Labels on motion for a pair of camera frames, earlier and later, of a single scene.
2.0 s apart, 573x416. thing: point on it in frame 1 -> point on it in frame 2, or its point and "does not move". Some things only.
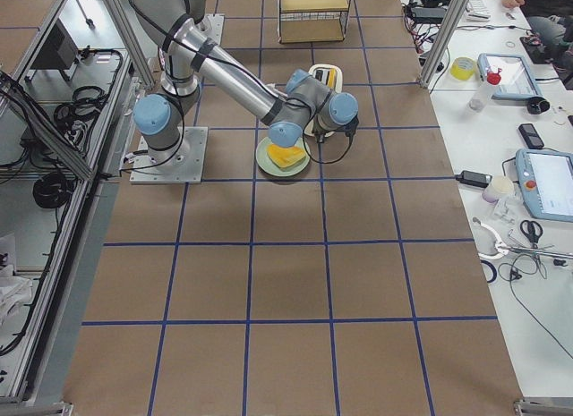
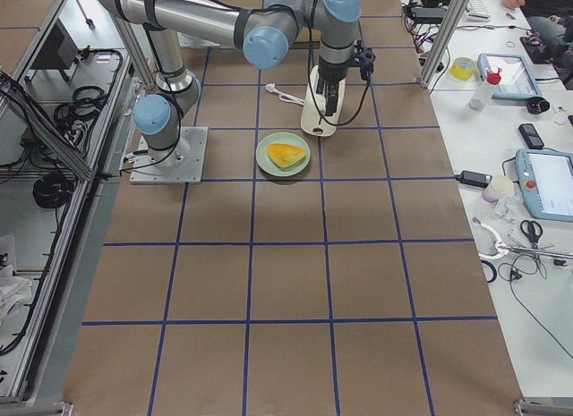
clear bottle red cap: [479, 99] does not move
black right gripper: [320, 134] -> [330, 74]
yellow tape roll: [462, 68] does not move
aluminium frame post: [460, 1] does not move
